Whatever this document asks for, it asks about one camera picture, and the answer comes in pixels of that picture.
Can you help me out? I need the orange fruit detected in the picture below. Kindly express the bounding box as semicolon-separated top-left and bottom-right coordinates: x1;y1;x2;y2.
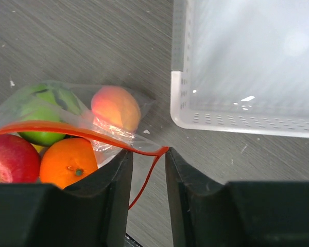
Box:
40;138;98;189

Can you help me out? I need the white plastic basket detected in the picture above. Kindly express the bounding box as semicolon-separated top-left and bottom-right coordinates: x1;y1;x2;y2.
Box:
170;1;309;138

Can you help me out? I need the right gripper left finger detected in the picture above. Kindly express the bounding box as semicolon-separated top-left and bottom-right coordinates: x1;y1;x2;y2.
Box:
0;151;133;246

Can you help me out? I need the clear zip top bag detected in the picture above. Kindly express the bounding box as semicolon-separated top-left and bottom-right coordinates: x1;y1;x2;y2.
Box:
0;79;169;210

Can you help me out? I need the green watermelon ball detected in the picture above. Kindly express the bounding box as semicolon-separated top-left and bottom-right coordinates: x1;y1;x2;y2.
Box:
18;80;82;147

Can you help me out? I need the yellow lemon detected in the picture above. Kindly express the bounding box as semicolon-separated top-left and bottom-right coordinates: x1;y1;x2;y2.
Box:
31;144;44;154

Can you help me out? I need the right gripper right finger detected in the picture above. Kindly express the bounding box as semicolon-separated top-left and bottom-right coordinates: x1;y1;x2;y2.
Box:
165;148;309;246

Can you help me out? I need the red apple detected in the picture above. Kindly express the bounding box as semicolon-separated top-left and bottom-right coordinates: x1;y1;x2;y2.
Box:
0;134;41;183

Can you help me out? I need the pink peach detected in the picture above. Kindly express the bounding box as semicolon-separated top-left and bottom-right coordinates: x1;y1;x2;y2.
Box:
91;85;141;132

